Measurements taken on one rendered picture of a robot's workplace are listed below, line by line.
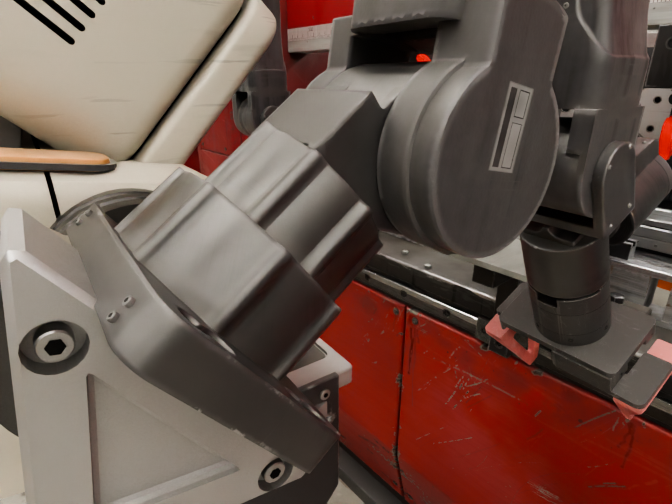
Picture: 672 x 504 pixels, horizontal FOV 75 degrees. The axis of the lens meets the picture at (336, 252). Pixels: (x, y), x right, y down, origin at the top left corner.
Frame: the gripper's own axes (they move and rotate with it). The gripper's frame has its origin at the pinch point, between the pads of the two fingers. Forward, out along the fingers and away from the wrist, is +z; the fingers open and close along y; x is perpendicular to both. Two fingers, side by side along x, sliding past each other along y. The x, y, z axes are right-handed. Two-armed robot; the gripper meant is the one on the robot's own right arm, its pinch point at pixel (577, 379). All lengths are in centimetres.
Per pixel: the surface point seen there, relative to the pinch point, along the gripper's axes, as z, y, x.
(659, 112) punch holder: -1.5, 13.7, -46.3
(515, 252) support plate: 10.4, 23.0, -21.2
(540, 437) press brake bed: 46.3, 15.6, -10.1
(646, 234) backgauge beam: 35, 20, -58
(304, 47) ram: -17, 103, -45
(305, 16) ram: -24, 102, -48
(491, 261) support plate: 7.4, 22.8, -15.5
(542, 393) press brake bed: 37.7, 16.9, -14.3
